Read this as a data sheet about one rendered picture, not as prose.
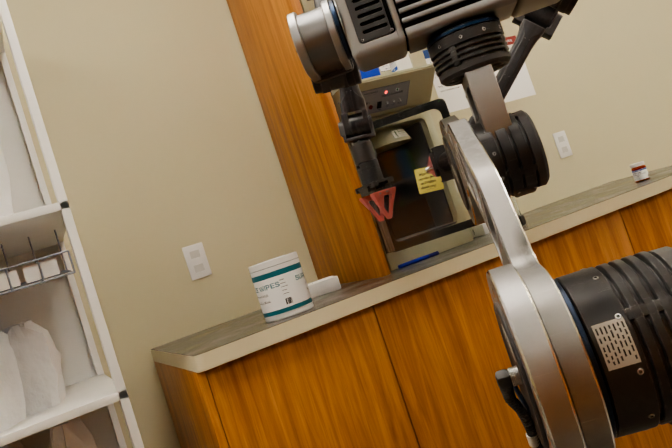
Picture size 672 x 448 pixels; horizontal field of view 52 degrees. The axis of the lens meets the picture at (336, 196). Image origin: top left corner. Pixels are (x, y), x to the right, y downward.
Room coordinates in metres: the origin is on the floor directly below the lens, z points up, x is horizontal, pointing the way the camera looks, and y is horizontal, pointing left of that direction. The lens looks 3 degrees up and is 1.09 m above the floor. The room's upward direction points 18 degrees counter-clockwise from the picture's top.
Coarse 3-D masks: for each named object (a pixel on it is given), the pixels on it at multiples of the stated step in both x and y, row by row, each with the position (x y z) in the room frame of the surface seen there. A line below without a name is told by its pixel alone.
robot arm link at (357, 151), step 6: (354, 144) 1.73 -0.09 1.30; (360, 144) 1.72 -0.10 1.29; (366, 144) 1.73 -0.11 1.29; (354, 150) 1.73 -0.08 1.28; (360, 150) 1.72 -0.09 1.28; (366, 150) 1.72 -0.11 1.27; (372, 150) 1.73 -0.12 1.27; (354, 156) 1.74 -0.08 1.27; (360, 156) 1.73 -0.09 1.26; (366, 156) 1.72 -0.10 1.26; (372, 156) 1.73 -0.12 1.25; (360, 162) 1.73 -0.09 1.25
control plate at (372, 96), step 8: (376, 88) 2.06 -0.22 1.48; (384, 88) 2.08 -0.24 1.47; (392, 88) 2.09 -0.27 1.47; (400, 88) 2.11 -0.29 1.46; (408, 88) 2.13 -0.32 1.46; (368, 96) 2.06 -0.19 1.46; (376, 96) 2.08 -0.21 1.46; (384, 96) 2.09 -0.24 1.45; (392, 96) 2.11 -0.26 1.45; (400, 96) 2.13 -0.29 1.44; (368, 104) 2.08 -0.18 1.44; (376, 104) 2.10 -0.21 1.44; (384, 104) 2.11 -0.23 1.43; (392, 104) 2.13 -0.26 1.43; (400, 104) 2.15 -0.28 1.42; (368, 112) 2.10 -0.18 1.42
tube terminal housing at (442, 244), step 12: (384, 72) 2.19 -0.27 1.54; (336, 108) 2.10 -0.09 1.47; (408, 108) 2.20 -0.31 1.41; (372, 120) 2.15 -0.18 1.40; (348, 144) 2.10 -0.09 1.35; (360, 180) 2.10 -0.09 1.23; (372, 216) 2.10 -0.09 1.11; (468, 228) 2.23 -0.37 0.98; (432, 240) 2.17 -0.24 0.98; (444, 240) 2.19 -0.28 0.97; (456, 240) 2.21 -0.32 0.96; (468, 240) 2.23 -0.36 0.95; (384, 252) 2.11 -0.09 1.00; (396, 252) 2.12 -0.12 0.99; (408, 252) 2.13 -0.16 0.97; (420, 252) 2.15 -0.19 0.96; (432, 252) 2.17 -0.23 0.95; (396, 264) 2.11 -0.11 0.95
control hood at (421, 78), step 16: (432, 64) 2.13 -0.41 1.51; (368, 80) 2.03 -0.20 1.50; (384, 80) 2.06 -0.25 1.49; (400, 80) 2.09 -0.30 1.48; (416, 80) 2.13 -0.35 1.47; (432, 80) 2.16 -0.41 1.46; (336, 96) 2.08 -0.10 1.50; (416, 96) 2.17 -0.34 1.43; (352, 112) 2.07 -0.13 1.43; (384, 112) 2.14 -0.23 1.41
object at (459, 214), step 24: (384, 120) 2.08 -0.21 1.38; (408, 120) 2.08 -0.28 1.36; (432, 120) 2.07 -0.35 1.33; (384, 144) 2.08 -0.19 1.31; (408, 144) 2.08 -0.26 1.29; (432, 144) 2.07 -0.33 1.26; (384, 168) 2.09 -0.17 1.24; (408, 168) 2.08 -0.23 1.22; (408, 192) 2.08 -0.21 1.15; (432, 192) 2.08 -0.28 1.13; (456, 192) 2.07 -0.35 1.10; (384, 216) 2.09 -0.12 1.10; (408, 216) 2.08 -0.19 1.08; (432, 216) 2.08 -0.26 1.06; (456, 216) 2.07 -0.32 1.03; (408, 240) 2.09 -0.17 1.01
